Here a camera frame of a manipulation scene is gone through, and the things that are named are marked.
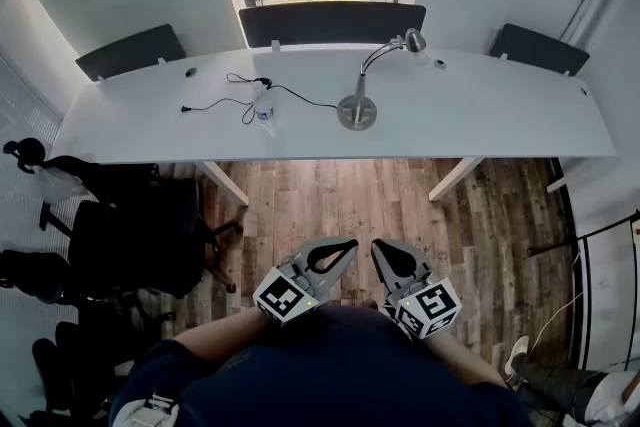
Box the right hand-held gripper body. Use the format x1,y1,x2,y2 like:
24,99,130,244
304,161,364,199
387,269,462,340

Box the black cable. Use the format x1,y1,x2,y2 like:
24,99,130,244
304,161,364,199
180,72,341,126

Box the wide dark desk divider panel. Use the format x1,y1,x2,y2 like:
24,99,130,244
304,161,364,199
238,3,427,49

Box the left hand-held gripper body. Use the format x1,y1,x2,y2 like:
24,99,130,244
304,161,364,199
252,253,331,329

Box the white table leg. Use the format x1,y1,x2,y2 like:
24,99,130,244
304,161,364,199
197,161,250,208
428,157,485,202

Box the person's right forearm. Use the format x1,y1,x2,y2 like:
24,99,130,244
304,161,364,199
424,332,506,389

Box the silver metal desk lamp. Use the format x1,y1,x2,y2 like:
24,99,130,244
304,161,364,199
337,27,427,132

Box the person's navy shirt torso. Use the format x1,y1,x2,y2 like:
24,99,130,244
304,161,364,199
109,304,531,427

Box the white shoulder strap buckle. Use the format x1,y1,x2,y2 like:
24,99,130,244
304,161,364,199
119,392,181,427

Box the black metal rack frame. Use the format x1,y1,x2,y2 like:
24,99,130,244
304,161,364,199
527,209,640,371

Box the person's left forearm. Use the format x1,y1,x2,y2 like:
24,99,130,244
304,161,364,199
172,309,281,361

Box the small white plug adapter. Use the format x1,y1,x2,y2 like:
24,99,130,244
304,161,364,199
252,82,279,139

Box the black office chair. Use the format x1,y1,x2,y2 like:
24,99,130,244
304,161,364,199
0,249,176,421
39,154,246,301

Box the white plastic bag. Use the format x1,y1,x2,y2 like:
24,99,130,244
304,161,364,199
32,164,89,204

